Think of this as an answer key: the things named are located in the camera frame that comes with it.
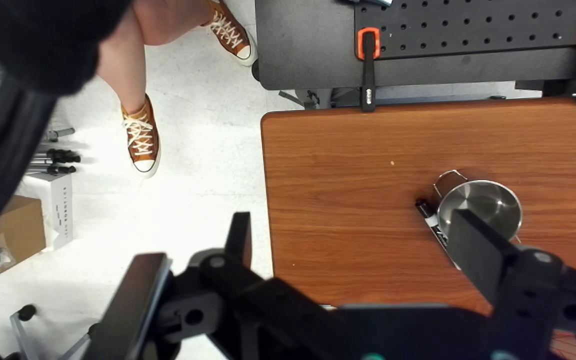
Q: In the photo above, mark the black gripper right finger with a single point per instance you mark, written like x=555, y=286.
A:
x=481, y=253

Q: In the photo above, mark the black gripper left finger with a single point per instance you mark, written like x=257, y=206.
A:
x=154, y=306

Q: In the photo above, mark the black white Expo marker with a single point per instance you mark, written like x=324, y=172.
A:
x=433, y=225

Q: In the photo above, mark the small stainless steel pot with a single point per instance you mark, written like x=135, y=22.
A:
x=490, y=200

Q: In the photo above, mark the cardboard box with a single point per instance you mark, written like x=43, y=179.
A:
x=20, y=231

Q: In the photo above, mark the white box with tools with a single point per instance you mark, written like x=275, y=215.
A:
x=48, y=181

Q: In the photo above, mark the brown sneaker lower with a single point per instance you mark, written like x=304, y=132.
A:
x=142, y=139

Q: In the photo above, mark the brown sneaker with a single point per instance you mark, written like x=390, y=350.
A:
x=231, y=33
x=142, y=139

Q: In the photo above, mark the orange black clamp left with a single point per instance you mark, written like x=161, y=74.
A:
x=368, y=53

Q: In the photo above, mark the person's bare legs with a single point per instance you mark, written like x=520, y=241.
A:
x=147, y=22

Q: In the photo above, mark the black pegboard bench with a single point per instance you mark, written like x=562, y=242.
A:
x=313, y=43

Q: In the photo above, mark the brown sneaker upper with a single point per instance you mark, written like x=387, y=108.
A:
x=231, y=33

